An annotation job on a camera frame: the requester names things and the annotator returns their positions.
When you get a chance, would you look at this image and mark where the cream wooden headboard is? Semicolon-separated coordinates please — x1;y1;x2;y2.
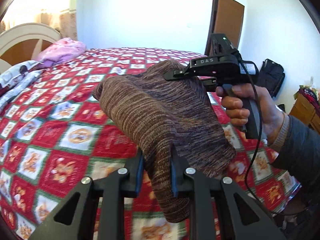
0;23;62;73

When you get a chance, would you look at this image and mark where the red checkered teddy bedspread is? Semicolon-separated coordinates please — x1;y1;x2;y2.
1;48;300;239

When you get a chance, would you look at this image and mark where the right forearm grey sleeve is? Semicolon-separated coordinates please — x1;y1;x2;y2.
269;114;319;203

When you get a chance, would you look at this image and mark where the brown wooden door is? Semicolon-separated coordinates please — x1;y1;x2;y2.
204;0;245;56

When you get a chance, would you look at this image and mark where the wooden dresser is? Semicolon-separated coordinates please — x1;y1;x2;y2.
290;86;319;133

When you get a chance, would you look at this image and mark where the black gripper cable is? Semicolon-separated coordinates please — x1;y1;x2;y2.
235;51;308;217

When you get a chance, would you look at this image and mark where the right hand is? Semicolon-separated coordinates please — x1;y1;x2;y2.
216;83;285;144

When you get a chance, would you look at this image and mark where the white patterned pillow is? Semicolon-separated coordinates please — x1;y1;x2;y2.
1;60;42;111

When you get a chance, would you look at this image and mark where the pink folded blanket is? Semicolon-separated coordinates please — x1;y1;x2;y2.
33;37;86;68

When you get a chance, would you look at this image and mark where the black bag on wall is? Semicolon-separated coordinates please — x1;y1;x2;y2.
256;59;285;98

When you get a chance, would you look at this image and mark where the brown knitted sweater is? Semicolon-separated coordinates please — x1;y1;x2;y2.
93;60;236;223

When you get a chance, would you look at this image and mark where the beige window curtain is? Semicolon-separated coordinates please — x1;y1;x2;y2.
1;9;78;40

